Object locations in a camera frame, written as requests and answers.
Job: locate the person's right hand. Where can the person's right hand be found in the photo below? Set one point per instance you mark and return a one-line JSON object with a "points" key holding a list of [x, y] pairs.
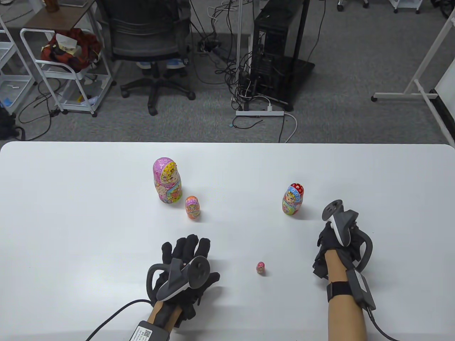
{"points": [[325, 238]]}

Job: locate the person's left hand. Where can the person's left hand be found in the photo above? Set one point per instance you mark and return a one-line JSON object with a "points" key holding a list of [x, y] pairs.
{"points": [[181, 248]]}

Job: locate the small orange Russian doll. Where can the small orange Russian doll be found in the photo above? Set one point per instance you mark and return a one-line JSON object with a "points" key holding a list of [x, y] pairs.
{"points": [[192, 207]]}

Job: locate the red blue Russian doll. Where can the red blue Russian doll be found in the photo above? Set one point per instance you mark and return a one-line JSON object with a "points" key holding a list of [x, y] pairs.
{"points": [[293, 200]]}

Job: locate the large pink Russian doll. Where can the large pink Russian doll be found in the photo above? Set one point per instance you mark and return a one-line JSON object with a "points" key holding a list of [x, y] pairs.
{"points": [[167, 181]]}

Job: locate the tiny pink Russian doll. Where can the tiny pink Russian doll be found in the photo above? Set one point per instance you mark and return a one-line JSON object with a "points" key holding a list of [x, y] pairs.
{"points": [[261, 268]]}

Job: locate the person's left forearm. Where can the person's left forearm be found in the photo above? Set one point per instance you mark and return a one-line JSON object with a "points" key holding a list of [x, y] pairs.
{"points": [[153, 314]]}

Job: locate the person's right forearm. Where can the person's right forearm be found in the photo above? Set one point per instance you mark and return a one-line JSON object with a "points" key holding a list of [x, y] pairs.
{"points": [[344, 319]]}

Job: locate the grey hand controller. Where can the grey hand controller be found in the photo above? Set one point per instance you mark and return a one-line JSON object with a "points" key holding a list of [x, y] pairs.
{"points": [[343, 227], [177, 284]]}

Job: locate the white power strip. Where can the white power strip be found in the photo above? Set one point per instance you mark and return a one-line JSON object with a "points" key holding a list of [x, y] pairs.
{"points": [[256, 113]]}

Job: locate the black metal stand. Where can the black metal stand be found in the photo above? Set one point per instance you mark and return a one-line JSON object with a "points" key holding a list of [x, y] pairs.
{"points": [[304, 71]]}

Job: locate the white board panel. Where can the white board panel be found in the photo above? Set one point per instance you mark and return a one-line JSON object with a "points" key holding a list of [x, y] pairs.
{"points": [[448, 85]]}

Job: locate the white rolling cart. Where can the white rolling cart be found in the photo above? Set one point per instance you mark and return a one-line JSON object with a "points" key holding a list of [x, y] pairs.
{"points": [[81, 74]]}

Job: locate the black computer tower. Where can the black computer tower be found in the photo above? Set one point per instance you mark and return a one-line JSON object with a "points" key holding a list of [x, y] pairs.
{"points": [[273, 42]]}

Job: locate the white metal pole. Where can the white metal pole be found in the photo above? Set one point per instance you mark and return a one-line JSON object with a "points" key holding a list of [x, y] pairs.
{"points": [[239, 53]]}

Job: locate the black power brick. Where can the black power brick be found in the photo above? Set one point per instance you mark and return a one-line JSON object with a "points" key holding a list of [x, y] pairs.
{"points": [[209, 45]]}

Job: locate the black backpack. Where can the black backpack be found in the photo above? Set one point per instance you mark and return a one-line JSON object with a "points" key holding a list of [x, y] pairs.
{"points": [[7, 124]]}

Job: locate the black office chair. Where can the black office chair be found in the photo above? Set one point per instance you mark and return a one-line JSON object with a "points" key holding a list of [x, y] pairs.
{"points": [[149, 35]]}

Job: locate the red orange fabric bag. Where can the red orange fabric bag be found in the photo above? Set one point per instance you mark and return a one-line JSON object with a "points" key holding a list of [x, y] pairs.
{"points": [[85, 46]]}

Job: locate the white shelf unit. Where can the white shelf unit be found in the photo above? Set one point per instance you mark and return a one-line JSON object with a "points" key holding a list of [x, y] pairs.
{"points": [[17, 88]]}

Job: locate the white paper sheet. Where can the white paper sheet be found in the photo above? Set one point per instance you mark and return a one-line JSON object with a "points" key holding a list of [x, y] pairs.
{"points": [[65, 41]]}

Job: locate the wooden side table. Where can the wooden side table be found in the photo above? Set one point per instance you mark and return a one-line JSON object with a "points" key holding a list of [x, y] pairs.
{"points": [[60, 19]]}

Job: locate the black wheeled base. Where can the black wheeled base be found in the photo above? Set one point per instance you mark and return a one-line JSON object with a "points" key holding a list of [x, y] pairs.
{"points": [[446, 9]]}

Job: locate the brown patterned cup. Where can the brown patterned cup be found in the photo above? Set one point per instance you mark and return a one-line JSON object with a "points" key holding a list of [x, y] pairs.
{"points": [[51, 5]]}

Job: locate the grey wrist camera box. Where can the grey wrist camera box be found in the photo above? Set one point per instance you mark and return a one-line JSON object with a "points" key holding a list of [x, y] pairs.
{"points": [[362, 289], [149, 334]]}

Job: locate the white metal frame stand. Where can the white metal frame stand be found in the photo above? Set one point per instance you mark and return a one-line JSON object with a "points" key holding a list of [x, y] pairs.
{"points": [[401, 95]]}

